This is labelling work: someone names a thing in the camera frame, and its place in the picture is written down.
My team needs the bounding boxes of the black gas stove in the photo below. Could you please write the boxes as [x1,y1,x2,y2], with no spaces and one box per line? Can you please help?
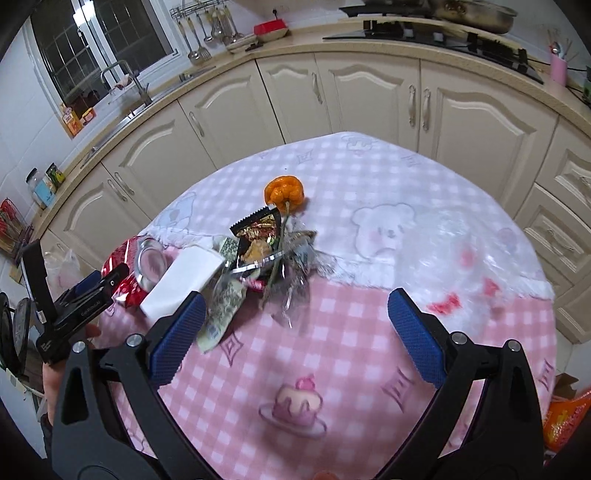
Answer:
[323,18,546,84]

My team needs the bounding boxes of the red wire rack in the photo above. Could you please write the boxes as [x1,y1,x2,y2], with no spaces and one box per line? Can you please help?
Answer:
[0,198,33,259]

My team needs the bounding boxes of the green printed wrapper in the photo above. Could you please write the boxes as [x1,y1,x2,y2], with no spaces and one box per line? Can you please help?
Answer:
[196,235,245,355]

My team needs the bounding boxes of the kitchen window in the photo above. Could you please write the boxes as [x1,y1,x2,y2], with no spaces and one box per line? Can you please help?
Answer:
[30,0,178,104]

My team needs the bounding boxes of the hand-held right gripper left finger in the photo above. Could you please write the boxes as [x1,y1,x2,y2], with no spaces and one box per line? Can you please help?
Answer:
[51,291,208,480]

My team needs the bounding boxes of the steel frying pan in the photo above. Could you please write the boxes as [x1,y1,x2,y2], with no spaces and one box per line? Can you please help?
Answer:
[429,0,518,34]

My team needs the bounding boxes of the black round object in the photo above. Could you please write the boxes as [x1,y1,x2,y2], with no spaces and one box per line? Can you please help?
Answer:
[0,291,38,374]

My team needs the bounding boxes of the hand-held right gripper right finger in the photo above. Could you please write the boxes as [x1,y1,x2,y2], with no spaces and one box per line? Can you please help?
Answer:
[387,287,543,480]

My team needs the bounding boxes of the person's left hand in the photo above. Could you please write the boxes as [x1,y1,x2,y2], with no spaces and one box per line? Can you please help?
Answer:
[41,325,102,424]

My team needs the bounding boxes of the white tissue pack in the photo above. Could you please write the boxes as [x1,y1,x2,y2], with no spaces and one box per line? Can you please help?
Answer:
[139,246,227,325]

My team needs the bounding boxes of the black snack wrapper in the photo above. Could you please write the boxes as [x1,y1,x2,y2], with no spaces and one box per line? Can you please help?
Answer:
[230,206,284,278]

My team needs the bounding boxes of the clear crinkled plastic wrap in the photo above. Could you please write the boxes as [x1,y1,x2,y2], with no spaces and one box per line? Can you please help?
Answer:
[259,203,338,328]

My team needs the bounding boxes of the red box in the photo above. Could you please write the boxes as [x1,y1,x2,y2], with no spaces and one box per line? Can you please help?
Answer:
[253,19,291,43]

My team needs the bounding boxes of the clear plastic bag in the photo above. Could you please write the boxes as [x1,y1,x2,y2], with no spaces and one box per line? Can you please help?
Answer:
[416,208,509,296]

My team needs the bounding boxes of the white plastic bag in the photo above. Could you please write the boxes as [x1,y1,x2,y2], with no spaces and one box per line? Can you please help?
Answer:
[44,244,86,296]

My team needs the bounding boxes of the glass jar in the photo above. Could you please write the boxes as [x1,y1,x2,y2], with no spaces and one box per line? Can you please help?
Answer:
[25,168,47,208]

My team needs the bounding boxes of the steel faucet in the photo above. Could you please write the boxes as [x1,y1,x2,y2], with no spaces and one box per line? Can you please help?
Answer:
[100,60,153,107]

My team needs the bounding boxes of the pink utensil holder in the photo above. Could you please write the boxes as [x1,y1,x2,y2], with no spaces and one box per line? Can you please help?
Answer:
[549,41,571,86]

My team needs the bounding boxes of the hanging kitchen utensils rack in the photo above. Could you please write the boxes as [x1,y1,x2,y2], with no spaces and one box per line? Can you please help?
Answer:
[168,0,245,63]

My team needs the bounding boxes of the yellow box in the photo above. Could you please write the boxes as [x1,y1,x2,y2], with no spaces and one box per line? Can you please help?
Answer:
[59,104,84,138]

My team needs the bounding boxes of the dried orange peel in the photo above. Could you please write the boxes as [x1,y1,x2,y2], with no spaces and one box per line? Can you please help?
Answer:
[264,176,309,214]

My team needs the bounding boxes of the pink checked printed blanket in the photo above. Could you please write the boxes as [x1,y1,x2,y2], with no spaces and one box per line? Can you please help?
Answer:
[99,131,557,480]

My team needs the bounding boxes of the steel sink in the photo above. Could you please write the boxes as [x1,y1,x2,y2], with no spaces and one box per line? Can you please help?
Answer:
[83,67,215,160]

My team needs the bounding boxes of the orange plastic bag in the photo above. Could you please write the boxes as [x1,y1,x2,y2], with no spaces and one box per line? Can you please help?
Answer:
[542,388,591,455]

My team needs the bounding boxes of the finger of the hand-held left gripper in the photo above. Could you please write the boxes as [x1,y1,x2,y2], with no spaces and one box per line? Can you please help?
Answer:
[95,262,131,296]
[55,270,103,305]

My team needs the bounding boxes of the red tin can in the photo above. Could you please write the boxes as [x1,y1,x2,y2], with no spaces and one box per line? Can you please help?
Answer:
[100,235,153,309]

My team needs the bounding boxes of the cream kitchen cabinets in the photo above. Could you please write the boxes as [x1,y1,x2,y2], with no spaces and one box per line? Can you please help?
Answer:
[28,44,591,344]

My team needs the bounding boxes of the clear plastic cup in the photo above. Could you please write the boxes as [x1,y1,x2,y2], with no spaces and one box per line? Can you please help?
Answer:
[135,239,171,291]

